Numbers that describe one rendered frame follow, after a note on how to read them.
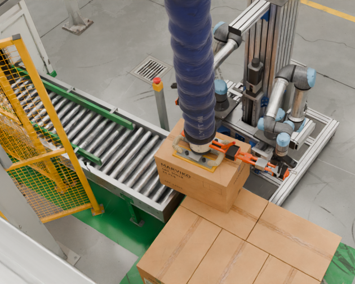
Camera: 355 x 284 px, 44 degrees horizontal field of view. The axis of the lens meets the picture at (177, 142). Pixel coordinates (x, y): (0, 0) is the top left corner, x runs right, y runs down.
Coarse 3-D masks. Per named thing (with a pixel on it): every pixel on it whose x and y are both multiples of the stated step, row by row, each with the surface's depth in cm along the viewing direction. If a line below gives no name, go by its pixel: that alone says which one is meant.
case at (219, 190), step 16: (176, 128) 340; (240, 144) 325; (160, 160) 328; (176, 160) 323; (224, 160) 318; (240, 160) 317; (160, 176) 350; (176, 176) 334; (192, 176) 320; (208, 176) 312; (224, 176) 310; (240, 176) 330; (192, 192) 340; (208, 192) 326; (224, 192) 313; (224, 208) 332
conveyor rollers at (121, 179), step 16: (16, 80) 465; (32, 96) 451; (32, 112) 435; (64, 112) 433; (80, 112) 429; (48, 128) 423; (64, 128) 418; (80, 128) 419; (96, 128) 415; (112, 128) 416; (96, 144) 405; (128, 144) 401; (160, 144) 397; (112, 160) 391; (128, 160) 392; (112, 176) 381; (144, 192) 369; (160, 192) 367
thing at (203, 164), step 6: (186, 150) 321; (174, 156) 324; (180, 156) 322; (186, 156) 321; (204, 156) 320; (192, 162) 318; (198, 162) 317; (204, 162) 316; (204, 168) 314; (210, 168) 313
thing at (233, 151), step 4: (228, 148) 306; (232, 148) 306; (236, 148) 306; (240, 148) 304; (228, 152) 304; (232, 152) 304; (236, 152) 304; (228, 156) 305; (232, 156) 301; (236, 156) 302; (232, 160) 305
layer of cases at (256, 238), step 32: (192, 224) 348; (224, 224) 345; (256, 224) 343; (288, 224) 341; (160, 256) 334; (192, 256) 332; (224, 256) 330; (256, 256) 327; (288, 256) 325; (320, 256) 323
